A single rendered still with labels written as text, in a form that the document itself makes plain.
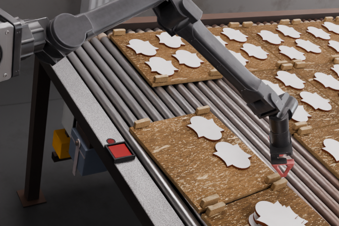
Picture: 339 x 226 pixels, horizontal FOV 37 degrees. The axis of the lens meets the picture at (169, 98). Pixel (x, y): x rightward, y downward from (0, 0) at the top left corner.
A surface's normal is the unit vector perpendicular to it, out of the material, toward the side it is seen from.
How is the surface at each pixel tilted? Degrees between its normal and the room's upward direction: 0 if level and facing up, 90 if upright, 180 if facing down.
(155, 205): 0
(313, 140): 0
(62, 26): 40
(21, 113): 0
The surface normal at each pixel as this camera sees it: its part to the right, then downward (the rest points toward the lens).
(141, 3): 0.66, -0.26
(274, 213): 0.21, -0.82
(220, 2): 0.47, 0.56
